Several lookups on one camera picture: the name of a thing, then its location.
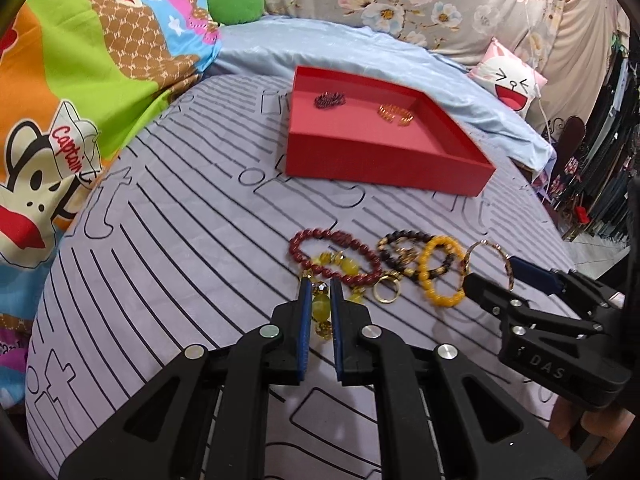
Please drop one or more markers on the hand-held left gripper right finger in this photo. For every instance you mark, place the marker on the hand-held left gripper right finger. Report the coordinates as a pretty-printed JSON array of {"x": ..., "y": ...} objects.
[{"x": 336, "y": 332}]

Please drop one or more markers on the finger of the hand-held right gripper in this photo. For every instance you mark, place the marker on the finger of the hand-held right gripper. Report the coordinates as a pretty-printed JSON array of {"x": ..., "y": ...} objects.
[
  {"x": 487, "y": 292},
  {"x": 530, "y": 274}
]

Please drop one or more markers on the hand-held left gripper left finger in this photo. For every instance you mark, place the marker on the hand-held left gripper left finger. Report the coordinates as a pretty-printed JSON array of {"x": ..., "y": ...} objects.
[{"x": 303, "y": 330}]

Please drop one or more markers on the thin gold bangle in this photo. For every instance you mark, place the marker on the thin gold bangle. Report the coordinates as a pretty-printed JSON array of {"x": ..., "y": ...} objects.
[{"x": 492, "y": 245}]

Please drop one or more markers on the red shallow box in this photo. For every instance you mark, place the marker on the red shallow box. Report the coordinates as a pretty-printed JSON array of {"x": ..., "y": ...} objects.
[{"x": 360, "y": 127}]

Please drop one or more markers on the row of hanging clothes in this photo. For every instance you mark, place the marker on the row of hanging clothes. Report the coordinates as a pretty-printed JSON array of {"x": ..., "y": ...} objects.
[{"x": 615, "y": 160}]

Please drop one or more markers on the grey striped bed sheet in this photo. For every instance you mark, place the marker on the grey striped bed sheet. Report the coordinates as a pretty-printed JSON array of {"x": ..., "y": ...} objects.
[{"x": 175, "y": 210}]

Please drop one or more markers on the white cat face pillow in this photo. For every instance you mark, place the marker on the white cat face pillow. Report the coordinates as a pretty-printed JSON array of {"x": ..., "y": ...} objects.
[{"x": 510, "y": 80}]

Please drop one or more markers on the beige cloth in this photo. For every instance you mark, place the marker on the beige cloth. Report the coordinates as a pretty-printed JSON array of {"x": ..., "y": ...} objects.
[{"x": 585, "y": 60}]

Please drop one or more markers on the light blue blanket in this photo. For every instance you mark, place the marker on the light blue blanket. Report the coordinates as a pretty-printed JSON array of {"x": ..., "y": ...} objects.
[{"x": 400, "y": 55}]

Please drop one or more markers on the grey floral sheet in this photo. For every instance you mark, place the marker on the grey floral sheet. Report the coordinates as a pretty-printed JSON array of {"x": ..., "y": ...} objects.
[{"x": 400, "y": 0}]

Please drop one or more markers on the green pillow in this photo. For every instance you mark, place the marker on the green pillow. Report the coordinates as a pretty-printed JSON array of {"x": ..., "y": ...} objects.
[{"x": 235, "y": 2}]

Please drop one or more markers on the cartoon monkey printed blanket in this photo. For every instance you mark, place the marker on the cartoon monkey printed blanket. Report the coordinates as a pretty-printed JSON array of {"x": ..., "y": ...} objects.
[{"x": 75, "y": 60}]

